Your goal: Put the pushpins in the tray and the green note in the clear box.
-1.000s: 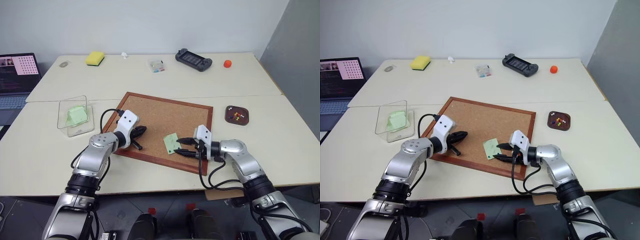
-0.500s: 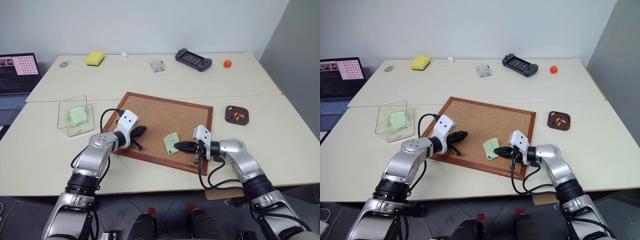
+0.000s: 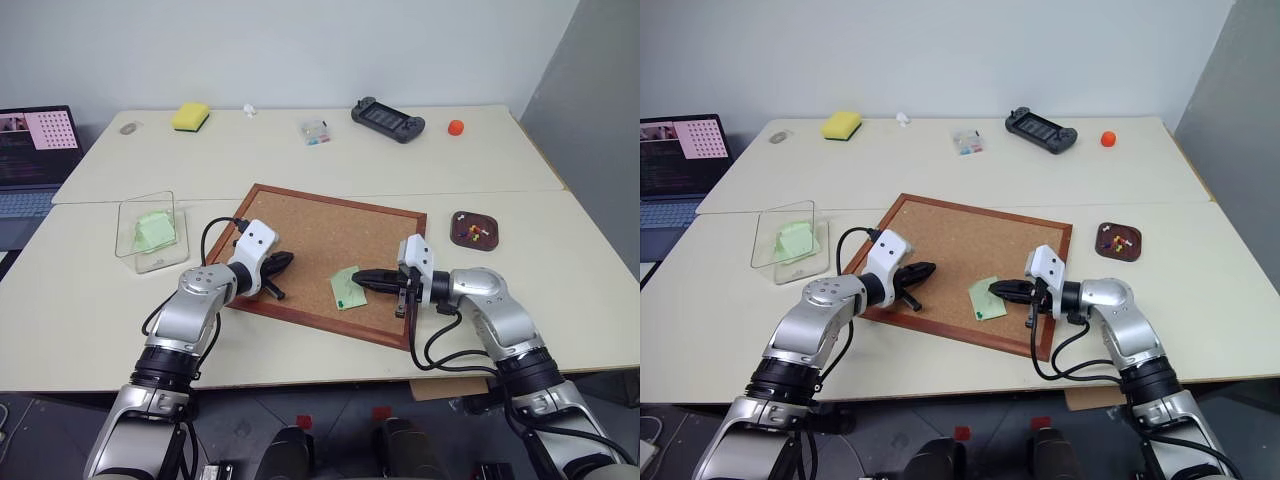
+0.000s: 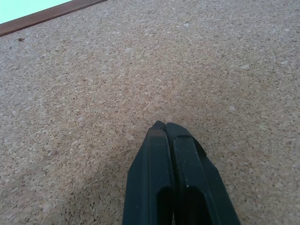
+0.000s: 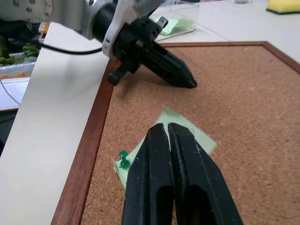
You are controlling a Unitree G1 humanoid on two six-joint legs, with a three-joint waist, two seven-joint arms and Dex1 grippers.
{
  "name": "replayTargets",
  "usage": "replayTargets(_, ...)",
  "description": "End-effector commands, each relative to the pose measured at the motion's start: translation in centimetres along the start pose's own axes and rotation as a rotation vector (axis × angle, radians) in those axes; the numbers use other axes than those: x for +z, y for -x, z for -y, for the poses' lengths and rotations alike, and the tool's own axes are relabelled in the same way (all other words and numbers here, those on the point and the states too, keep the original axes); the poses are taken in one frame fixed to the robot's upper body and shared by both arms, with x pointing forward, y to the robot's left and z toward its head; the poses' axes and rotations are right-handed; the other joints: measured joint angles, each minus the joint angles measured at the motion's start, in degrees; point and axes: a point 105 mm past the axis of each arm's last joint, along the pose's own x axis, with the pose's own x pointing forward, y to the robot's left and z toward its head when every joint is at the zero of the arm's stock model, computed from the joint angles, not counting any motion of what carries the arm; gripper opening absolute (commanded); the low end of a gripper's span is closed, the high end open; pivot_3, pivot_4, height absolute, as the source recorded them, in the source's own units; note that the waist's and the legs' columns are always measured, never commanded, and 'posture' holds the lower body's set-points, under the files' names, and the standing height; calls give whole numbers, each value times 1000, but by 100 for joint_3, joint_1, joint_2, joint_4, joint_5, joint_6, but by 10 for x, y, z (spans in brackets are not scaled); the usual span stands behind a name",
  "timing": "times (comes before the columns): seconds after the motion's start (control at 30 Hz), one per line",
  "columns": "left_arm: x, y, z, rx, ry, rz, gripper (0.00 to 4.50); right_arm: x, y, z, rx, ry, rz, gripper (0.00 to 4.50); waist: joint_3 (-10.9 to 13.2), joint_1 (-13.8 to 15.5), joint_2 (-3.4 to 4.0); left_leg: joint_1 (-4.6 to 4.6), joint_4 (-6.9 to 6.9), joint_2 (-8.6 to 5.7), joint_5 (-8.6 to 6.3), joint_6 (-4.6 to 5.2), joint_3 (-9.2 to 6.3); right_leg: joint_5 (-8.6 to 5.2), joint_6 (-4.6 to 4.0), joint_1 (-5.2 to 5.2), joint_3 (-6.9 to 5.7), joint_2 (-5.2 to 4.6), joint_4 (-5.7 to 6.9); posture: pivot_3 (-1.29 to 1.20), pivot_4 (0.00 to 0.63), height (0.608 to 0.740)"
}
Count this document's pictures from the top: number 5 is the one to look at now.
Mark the wood-framed cork board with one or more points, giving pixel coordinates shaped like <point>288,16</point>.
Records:
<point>234,117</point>

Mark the yellow and green sponge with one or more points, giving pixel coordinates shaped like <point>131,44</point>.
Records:
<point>283,7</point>

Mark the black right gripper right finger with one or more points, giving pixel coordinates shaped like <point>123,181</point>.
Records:
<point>199,178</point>

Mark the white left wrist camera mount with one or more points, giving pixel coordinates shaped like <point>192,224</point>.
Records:
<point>122,14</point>

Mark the clear plastic box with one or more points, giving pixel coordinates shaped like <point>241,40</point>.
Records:
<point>185,14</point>

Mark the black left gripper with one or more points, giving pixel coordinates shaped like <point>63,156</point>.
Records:
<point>136,39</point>

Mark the bunch of green bananas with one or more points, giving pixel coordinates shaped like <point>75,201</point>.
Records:
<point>25,52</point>

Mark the green paper note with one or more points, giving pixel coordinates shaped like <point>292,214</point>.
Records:
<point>180,23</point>
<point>187,133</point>

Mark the green pushpin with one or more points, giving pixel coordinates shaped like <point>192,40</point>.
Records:
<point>124,161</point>

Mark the white tray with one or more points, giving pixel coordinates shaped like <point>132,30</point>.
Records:
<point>14,82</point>

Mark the small orange tag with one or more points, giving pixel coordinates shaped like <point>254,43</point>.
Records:
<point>44,27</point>

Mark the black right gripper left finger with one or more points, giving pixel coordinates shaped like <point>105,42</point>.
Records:
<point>150,178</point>

